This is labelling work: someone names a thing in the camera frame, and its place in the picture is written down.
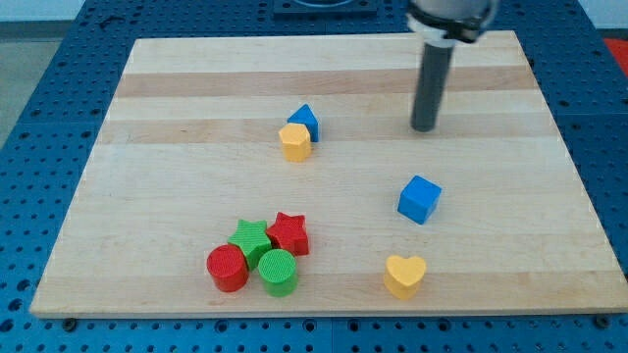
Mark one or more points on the blue cube block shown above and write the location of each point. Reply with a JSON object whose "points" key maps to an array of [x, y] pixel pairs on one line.
{"points": [[419, 199]]}

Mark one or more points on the yellow hexagon block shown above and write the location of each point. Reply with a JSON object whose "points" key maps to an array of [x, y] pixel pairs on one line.
{"points": [[296, 142]]}

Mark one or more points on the light wooden board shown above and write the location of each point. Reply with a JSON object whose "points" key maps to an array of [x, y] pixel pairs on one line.
{"points": [[190, 145]]}

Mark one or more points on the red star block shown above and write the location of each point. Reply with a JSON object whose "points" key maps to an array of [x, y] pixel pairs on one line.
{"points": [[289, 233]]}

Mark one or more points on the blue triangular prism block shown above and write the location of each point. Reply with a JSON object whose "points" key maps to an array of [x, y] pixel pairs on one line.
{"points": [[305, 116]]}

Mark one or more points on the green star block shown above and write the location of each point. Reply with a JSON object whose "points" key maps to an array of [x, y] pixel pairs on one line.
{"points": [[251, 239]]}

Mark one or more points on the green cylinder block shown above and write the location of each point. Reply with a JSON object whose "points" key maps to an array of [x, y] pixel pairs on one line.
{"points": [[278, 271]]}

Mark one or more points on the red cylinder block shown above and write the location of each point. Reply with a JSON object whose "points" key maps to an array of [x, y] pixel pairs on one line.
{"points": [[227, 267]]}

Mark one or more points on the yellow heart block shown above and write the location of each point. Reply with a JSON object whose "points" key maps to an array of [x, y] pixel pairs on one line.
{"points": [[403, 276]]}

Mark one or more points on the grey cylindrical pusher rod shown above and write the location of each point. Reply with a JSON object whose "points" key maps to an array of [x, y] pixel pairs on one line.
{"points": [[430, 86]]}

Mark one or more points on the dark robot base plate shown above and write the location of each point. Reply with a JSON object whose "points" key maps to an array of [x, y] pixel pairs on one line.
{"points": [[288, 9]]}

